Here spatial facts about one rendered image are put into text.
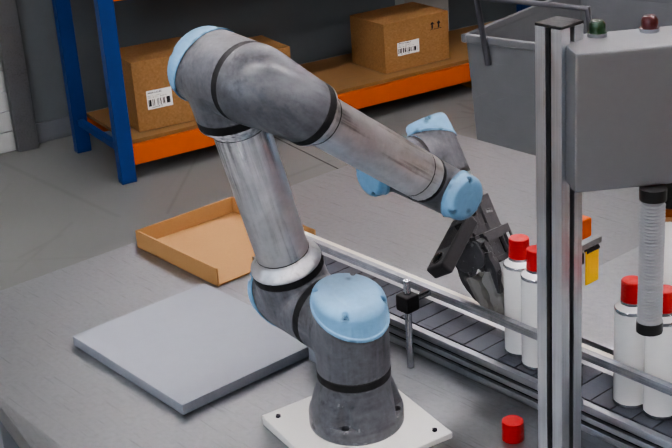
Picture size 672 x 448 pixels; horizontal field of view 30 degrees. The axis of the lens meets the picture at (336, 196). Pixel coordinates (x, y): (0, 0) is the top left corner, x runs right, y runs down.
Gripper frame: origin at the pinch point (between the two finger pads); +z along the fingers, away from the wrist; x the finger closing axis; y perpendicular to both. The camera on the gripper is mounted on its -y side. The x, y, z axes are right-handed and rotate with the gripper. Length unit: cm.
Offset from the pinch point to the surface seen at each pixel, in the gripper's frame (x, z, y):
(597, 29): -52, -34, -11
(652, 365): -29.6, 12.8, -1.8
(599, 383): -14.8, 14.7, 1.3
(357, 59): 331, -108, 269
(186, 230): 85, -38, 0
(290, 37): 373, -137, 267
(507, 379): -1.7, 9.6, -4.7
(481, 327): 8.3, 1.4, 2.9
